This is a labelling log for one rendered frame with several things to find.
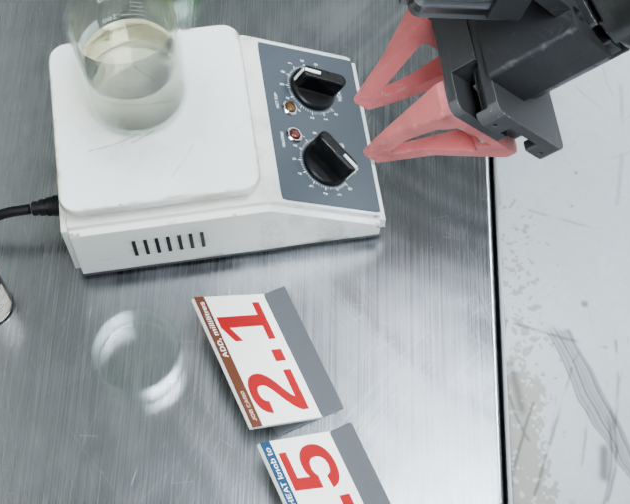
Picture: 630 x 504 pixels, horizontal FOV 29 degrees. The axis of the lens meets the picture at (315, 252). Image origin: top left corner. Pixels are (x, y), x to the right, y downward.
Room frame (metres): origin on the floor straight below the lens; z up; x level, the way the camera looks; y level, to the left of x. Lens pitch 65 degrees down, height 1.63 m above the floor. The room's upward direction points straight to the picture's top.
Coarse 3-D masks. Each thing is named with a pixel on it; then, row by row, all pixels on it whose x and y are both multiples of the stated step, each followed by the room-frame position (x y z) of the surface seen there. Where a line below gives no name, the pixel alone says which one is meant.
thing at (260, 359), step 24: (216, 312) 0.29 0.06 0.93; (240, 312) 0.30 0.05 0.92; (264, 312) 0.30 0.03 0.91; (240, 336) 0.28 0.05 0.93; (264, 336) 0.28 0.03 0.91; (240, 360) 0.26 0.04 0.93; (264, 360) 0.26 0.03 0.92; (288, 360) 0.27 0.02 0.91; (264, 384) 0.25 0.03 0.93; (288, 384) 0.25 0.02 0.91; (264, 408) 0.23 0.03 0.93; (288, 408) 0.23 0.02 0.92
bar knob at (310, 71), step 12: (300, 72) 0.44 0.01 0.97; (312, 72) 0.44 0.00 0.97; (324, 72) 0.44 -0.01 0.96; (300, 84) 0.44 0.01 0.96; (312, 84) 0.44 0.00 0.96; (324, 84) 0.44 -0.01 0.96; (336, 84) 0.44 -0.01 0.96; (300, 96) 0.43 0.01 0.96; (312, 96) 0.43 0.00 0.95; (324, 96) 0.44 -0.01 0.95; (312, 108) 0.43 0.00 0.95; (324, 108) 0.43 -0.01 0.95
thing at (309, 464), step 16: (288, 448) 0.21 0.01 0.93; (304, 448) 0.21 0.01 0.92; (320, 448) 0.21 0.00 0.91; (288, 464) 0.20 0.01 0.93; (304, 464) 0.20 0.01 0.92; (320, 464) 0.20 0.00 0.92; (336, 464) 0.20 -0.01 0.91; (288, 480) 0.19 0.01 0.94; (304, 480) 0.19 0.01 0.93; (320, 480) 0.19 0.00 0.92; (336, 480) 0.19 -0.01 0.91; (304, 496) 0.18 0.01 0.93; (320, 496) 0.18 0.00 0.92; (336, 496) 0.18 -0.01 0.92; (352, 496) 0.18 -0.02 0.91
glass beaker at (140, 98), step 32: (96, 0) 0.43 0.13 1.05; (128, 0) 0.44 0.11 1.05; (160, 0) 0.43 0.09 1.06; (64, 32) 0.40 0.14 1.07; (96, 64) 0.38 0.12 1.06; (128, 64) 0.38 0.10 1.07; (160, 64) 0.39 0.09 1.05; (96, 96) 0.39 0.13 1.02; (128, 96) 0.38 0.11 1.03; (160, 96) 0.39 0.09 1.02; (128, 128) 0.38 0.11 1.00; (160, 128) 0.38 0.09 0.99
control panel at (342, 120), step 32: (288, 64) 0.46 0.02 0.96; (320, 64) 0.46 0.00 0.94; (288, 96) 0.43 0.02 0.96; (352, 96) 0.45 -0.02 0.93; (288, 128) 0.40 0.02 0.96; (320, 128) 0.41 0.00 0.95; (352, 128) 0.42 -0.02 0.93; (288, 160) 0.38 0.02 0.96; (288, 192) 0.36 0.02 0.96; (320, 192) 0.36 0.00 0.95; (352, 192) 0.37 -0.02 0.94
